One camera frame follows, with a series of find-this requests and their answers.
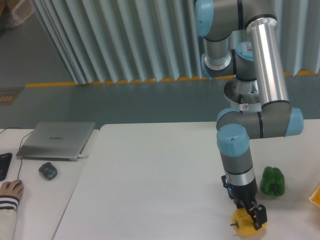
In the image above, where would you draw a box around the green bell pepper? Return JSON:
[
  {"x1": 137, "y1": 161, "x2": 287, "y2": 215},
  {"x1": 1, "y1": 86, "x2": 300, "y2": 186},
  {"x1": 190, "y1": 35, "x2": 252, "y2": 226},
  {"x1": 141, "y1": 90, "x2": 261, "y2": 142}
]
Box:
[{"x1": 260, "y1": 166, "x2": 285, "y2": 197}]

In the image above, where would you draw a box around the yellow bell pepper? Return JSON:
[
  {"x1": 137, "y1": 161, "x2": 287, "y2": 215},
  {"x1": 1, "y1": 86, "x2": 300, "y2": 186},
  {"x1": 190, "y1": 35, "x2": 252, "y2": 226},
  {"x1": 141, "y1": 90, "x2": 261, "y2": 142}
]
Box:
[{"x1": 231, "y1": 208, "x2": 267, "y2": 237}]

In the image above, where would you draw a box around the grey folding partition screen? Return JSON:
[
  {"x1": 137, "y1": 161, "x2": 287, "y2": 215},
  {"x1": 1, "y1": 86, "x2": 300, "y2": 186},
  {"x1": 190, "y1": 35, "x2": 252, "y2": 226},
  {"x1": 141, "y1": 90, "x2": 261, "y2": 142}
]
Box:
[{"x1": 31, "y1": 0, "x2": 320, "y2": 84}]

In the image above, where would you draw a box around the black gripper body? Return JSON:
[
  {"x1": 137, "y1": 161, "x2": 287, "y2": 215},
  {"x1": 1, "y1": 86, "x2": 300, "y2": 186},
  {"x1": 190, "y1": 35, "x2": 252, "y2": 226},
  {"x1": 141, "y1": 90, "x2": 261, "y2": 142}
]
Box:
[{"x1": 221, "y1": 175, "x2": 258, "y2": 205}]

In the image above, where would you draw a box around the cardboard box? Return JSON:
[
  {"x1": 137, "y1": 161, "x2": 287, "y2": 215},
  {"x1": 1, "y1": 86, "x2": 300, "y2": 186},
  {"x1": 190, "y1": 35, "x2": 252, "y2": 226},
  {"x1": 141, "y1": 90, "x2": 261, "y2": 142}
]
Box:
[{"x1": 0, "y1": 0, "x2": 34, "y2": 30}]

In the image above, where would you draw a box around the black mouse cable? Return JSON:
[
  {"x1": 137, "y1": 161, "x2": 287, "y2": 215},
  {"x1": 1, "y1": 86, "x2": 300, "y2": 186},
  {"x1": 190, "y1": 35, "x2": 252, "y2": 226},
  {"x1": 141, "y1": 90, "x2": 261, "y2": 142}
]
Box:
[{"x1": 0, "y1": 126, "x2": 35, "y2": 181}]

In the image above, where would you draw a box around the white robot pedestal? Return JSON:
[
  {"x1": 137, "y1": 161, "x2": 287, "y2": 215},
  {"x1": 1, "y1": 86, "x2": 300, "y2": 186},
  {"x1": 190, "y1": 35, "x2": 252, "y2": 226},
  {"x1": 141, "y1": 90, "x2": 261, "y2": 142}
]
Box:
[{"x1": 238, "y1": 102, "x2": 262, "y2": 113}]

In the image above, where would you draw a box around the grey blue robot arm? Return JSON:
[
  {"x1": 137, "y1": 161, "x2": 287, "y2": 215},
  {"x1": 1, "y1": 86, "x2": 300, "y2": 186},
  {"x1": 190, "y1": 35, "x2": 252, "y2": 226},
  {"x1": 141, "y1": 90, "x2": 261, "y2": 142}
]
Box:
[{"x1": 195, "y1": 0, "x2": 304, "y2": 232}]

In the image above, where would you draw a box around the black keyboard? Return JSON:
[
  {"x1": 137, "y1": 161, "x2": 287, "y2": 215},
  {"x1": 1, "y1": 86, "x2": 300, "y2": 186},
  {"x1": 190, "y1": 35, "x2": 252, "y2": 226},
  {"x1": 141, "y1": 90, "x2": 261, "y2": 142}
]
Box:
[{"x1": 0, "y1": 152, "x2": 13, "y2": 181}]

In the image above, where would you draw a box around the silver closed laptop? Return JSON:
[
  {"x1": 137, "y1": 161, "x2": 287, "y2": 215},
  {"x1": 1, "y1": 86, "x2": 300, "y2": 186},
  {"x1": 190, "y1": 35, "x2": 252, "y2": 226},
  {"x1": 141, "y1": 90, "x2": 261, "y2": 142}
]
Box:
[{"x1": 16, "y1": 122, "x2": 95, "y2": 161}]

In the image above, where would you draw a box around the white striped sleeve forearm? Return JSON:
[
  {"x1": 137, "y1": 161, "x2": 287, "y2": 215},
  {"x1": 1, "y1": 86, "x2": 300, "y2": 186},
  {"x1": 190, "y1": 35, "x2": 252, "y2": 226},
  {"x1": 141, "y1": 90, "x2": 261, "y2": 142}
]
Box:
[{"x1": 0, "y1": 195, "x2": 19, "y2": 240}]

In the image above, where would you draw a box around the black earbuds case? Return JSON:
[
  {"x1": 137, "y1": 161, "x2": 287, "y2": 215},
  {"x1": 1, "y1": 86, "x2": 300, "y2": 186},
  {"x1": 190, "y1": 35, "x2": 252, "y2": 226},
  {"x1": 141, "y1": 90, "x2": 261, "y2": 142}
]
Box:
[{"x1": 38, "y1": 162, "x2": 58, "y2": 181}]

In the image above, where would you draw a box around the person's hand on mouse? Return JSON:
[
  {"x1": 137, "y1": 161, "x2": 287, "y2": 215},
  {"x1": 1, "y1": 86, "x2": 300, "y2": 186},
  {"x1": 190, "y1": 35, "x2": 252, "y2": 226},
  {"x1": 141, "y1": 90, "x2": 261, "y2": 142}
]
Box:
[{"x1": 0, "y1": 179, "x2": 24, "y2": 201}]

